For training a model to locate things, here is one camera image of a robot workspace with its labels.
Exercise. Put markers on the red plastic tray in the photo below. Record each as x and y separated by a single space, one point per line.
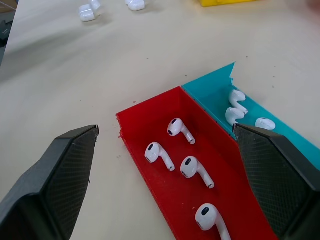
160 117

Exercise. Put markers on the yellow object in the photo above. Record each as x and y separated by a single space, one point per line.
217 2

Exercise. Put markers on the black object beside table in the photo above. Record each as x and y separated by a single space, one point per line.
3 31

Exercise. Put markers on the teal plastic tray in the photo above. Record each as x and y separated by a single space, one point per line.
207 87

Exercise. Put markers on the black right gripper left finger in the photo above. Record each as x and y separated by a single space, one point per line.
50 185

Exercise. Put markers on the white earbud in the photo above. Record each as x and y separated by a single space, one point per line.
232 115
206 217
189 166
175 126
265 123
236 96
153 152

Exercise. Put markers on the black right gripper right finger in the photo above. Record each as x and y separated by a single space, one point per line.
280 175

